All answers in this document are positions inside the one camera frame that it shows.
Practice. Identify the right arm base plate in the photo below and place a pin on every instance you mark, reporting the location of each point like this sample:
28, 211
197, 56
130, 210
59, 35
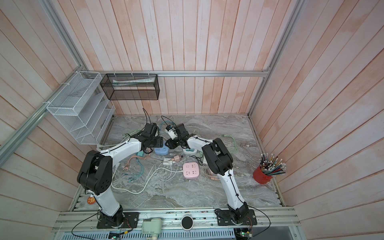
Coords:
229, 218

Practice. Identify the red pencil cup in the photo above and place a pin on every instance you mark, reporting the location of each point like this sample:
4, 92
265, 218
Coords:
270, 166

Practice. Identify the pink power strip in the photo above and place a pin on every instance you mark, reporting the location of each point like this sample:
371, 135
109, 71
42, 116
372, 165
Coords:
191, 170

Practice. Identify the white wire shelf rack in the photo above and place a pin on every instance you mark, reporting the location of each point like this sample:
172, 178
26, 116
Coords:
84, 113

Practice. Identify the blue power strip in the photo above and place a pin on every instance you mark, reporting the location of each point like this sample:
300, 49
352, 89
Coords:
162, 151

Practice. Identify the black round speaker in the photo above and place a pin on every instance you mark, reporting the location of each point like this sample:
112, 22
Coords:
187, 222

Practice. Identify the black mesh basket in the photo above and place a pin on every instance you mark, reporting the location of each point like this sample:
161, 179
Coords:
118, 87

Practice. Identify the white charger plug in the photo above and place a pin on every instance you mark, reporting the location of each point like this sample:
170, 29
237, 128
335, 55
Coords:
168, 162

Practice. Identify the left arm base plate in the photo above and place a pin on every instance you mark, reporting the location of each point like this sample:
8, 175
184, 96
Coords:
119, 220

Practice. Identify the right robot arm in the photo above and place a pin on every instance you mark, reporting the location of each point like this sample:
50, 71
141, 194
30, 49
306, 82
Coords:
220, 162

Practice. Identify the white box device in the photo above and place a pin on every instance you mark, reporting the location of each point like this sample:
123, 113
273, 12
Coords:
152, 227

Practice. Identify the white power strip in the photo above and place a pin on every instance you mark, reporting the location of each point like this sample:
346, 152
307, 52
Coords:
188, 151

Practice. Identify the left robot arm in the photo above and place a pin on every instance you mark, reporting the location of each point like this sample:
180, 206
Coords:
96, 174

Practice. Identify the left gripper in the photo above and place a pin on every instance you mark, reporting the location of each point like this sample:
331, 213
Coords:
159, 142

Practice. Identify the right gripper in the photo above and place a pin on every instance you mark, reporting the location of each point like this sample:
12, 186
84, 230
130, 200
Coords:
171, 143

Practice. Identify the red round sticker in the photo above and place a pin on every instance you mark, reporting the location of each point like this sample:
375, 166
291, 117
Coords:
91, 200

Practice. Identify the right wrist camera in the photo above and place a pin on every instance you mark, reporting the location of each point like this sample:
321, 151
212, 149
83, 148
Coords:
172, 131

